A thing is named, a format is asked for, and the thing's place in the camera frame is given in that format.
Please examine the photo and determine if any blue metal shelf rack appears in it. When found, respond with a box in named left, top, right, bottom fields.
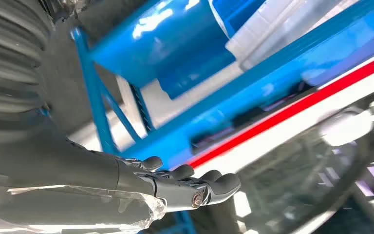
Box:
left=70, top=0, right=374, bottom=234

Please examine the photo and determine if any clear plastic bin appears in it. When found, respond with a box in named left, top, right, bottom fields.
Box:
left=225, top=0, right=346, bottom=70

